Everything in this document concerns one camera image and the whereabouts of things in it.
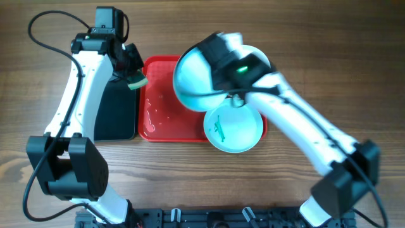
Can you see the black tray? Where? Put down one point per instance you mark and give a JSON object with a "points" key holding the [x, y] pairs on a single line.
{"points": [[117, 115]]}

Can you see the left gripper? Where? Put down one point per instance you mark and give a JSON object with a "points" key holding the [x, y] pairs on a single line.
{"points": [[135, 64]]}

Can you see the black mounting rail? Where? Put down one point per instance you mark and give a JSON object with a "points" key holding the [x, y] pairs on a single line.
{"points": [[283, 217]]}

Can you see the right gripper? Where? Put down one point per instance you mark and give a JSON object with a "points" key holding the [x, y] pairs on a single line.
{"points": [[216, 80]]}

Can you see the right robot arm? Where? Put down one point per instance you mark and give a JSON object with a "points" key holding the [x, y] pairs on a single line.
{"points": [[348, 168]]}

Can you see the red tray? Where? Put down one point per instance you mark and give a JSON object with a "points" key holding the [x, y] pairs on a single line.
{"points": [[162, 118]]}

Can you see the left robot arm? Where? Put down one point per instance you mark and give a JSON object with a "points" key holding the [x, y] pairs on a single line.
{"points": [[66, 162]]}

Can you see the clean white plate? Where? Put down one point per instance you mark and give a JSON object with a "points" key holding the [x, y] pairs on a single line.
{"points": [[247, 49]]}

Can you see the green yellow sponge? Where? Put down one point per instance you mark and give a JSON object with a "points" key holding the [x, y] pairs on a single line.
{"points": [[137, 80]]}

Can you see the plate with green stain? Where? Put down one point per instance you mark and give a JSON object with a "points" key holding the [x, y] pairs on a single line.
{"points": [[233, 127], [193, 85]]}

